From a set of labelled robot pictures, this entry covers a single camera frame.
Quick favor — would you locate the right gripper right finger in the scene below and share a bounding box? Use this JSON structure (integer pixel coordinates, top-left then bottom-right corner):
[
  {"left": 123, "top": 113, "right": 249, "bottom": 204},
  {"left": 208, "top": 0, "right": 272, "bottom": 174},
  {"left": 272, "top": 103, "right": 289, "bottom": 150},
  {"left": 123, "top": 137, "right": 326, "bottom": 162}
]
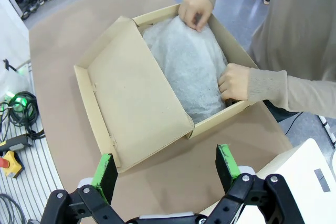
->
[{"left": 207, "top": 144, "right": 307, "bottom": 224}]

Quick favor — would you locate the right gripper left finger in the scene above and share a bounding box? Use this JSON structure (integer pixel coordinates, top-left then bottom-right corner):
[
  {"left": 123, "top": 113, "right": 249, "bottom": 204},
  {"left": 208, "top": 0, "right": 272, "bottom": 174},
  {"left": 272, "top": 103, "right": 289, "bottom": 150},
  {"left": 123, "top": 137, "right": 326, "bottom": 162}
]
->
[{"left": 44, "top": 153, "right": 124, "bottom": 224}]

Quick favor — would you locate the brown cardboard shoe box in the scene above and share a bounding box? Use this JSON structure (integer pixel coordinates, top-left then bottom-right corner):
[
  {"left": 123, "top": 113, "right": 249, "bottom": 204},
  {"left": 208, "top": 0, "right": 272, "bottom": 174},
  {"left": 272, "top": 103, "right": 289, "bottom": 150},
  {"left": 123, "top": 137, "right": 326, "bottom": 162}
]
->
[{"left": 73, "top": 3, "right": 259, "bottom": 174}]

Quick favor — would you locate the white tissue paper sheet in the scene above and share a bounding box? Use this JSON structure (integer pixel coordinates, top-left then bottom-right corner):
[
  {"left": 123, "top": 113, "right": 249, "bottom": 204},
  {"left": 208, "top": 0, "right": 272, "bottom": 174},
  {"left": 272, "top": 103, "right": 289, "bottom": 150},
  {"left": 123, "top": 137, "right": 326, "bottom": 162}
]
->
[{"left": 141, "top": 15, "right": 228, "bottom": 124}]

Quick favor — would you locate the person's left forearm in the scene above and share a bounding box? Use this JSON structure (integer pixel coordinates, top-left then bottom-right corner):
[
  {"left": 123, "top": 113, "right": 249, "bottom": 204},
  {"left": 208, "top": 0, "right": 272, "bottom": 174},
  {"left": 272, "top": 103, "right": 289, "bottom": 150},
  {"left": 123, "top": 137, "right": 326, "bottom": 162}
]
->
[{"left": 246, "top": 67, "right": 336, "bottom": 116}]

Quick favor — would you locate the white box-shaped platform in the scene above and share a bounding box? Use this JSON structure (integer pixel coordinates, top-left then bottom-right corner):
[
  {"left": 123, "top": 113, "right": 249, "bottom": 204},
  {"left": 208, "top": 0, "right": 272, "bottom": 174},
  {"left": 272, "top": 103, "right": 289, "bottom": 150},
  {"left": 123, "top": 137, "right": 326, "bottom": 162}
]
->
[{"left": 199, "top": 138, "right": 336, "bottom": 224}]

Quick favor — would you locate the yellow emergency stop box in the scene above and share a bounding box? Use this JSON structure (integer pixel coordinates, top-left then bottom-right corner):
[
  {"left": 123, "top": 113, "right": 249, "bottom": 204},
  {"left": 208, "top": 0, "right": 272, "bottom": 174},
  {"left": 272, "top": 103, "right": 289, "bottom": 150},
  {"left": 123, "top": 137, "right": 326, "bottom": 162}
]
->
[{"left": 0, "top": 150, "right": 26, "bottom": 179}]

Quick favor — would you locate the person's left hand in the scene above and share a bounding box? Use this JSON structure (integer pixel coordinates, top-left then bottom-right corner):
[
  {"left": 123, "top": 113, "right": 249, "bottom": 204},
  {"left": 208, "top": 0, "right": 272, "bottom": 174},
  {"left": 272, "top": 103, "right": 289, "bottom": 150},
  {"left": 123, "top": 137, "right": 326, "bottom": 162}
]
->
[{"left": 217, "top": 63, "right": 251, "bottom": 102}]

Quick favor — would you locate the person's right hand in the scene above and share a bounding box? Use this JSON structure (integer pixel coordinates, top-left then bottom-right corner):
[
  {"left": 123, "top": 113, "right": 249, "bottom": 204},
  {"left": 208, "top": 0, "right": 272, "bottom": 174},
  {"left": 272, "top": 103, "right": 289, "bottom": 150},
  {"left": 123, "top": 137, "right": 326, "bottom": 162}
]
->
[{"left": 178, "top": 0, "right": 214, "bottom": 33}]

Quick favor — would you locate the grey slatted platform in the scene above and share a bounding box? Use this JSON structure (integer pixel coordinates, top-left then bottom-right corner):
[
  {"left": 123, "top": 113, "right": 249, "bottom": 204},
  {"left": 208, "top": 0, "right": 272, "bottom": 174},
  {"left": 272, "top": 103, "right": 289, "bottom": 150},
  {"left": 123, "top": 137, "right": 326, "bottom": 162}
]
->
[{"left": 0, "top": 113, "right": 65, "bottom": 224}]

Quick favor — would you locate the grey rectangular sticker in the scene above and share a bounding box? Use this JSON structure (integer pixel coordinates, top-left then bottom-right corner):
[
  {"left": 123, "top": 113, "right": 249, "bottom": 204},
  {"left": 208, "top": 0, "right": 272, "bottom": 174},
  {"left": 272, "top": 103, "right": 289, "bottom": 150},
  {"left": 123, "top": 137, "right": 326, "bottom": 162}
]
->
[{"left": 313, "top": 168, "right": 332, "bottom": 193}]

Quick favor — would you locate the grey handheld controller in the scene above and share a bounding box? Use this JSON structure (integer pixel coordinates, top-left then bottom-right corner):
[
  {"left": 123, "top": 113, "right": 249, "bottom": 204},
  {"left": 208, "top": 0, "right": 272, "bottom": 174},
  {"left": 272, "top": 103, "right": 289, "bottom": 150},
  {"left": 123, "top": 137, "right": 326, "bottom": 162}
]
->
[{"left": 0, "top": 134, "right": 34, "bottom": 153}]

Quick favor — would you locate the white power strip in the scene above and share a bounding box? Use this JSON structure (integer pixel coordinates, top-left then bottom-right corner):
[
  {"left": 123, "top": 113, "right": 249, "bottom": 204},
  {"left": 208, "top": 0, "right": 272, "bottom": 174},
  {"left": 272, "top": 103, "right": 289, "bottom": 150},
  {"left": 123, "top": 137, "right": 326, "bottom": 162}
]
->
[{"left": 317, "top": 115, "right": 336, "bottom": 146}]

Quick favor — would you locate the person in beige sweater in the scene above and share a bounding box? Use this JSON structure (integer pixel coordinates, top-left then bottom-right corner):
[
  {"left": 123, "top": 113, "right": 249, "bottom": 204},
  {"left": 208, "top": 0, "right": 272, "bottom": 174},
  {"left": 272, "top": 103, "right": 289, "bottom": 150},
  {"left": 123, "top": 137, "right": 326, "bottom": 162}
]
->
[{"left": 248, "top": 0, "right": 336, "bottom": 123}]

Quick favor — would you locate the thin black cable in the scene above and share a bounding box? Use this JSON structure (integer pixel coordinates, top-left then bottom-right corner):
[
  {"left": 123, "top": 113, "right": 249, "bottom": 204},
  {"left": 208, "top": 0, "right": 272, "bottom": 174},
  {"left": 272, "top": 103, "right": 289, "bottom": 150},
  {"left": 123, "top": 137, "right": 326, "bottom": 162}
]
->
[{"left": 285, "top": 112, "right": 305, "bottom": 135}]

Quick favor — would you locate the black cable bundle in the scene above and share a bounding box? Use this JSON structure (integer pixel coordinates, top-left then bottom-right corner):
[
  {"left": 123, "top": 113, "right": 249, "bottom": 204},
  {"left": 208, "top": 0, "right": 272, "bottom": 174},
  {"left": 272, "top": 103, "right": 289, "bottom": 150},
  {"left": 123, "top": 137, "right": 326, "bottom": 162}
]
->
[{"left": 0, "top": 91, "right": 46, "bottom": 141}]

